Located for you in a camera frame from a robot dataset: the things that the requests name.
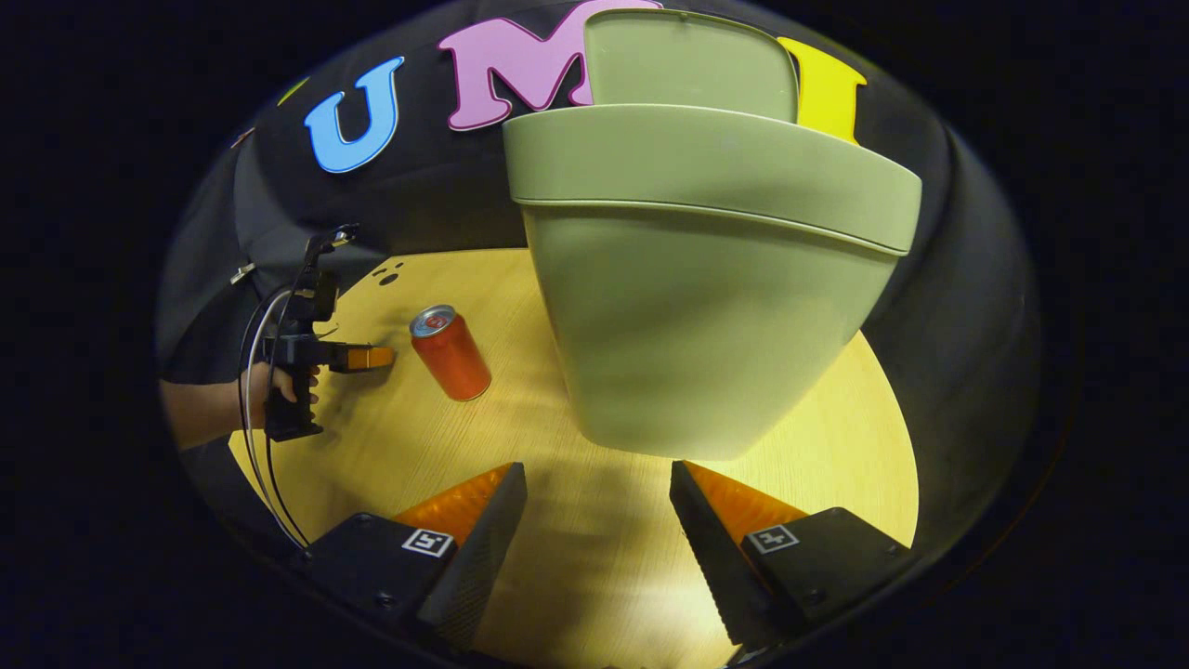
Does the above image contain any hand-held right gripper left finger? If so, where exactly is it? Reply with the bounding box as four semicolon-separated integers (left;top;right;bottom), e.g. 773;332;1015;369
297;462;529;651

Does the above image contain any black backdrop cloth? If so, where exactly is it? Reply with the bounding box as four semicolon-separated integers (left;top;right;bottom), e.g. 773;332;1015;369
156;0;1046;558

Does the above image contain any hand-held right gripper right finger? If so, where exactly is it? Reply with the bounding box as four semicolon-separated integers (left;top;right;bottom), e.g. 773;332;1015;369
669;460;916;649

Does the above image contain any red pop can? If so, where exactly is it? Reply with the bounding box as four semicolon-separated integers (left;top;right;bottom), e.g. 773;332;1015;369
410;304;492;402

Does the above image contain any green desktop garbage bin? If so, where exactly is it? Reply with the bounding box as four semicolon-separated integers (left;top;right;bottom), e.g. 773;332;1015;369
502;9;923;462

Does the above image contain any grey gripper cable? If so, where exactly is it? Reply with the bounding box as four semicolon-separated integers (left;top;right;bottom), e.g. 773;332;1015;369
237;288;303;547

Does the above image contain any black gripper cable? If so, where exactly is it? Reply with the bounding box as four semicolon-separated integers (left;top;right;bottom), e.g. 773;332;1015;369
264;279;312;549

